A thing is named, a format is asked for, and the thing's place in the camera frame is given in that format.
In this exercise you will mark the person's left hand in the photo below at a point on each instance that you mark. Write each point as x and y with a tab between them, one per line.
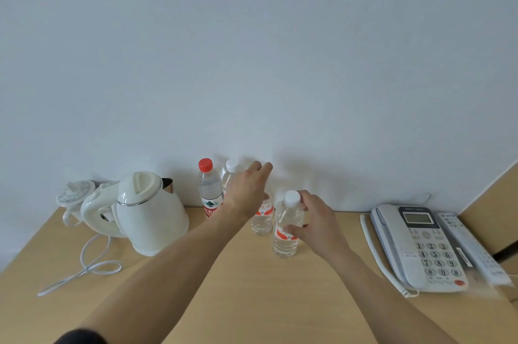
245	190

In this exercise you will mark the person's right hand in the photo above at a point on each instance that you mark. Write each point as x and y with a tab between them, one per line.
323	230

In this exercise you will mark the white cap water bottle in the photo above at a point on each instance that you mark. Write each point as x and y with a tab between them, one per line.
287	214
234	165
262	222

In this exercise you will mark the red cap water bottle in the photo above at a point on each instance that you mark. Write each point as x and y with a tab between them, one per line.
209	190

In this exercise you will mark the person's right forearm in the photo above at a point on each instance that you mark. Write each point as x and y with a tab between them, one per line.
384	299

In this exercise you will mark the person's left forearm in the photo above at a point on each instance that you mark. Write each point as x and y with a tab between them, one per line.
170	275

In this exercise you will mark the wooden table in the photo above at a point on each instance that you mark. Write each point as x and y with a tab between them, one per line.
263	295

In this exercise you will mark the white telephone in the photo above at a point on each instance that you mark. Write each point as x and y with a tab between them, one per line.
421	246

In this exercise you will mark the white electric kettle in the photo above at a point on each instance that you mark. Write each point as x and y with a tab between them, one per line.
149	218

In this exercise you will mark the bagged remote control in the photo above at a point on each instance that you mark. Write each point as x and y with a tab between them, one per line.
477	250

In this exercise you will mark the black t-shirt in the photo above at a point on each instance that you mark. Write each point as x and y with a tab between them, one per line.
81	337

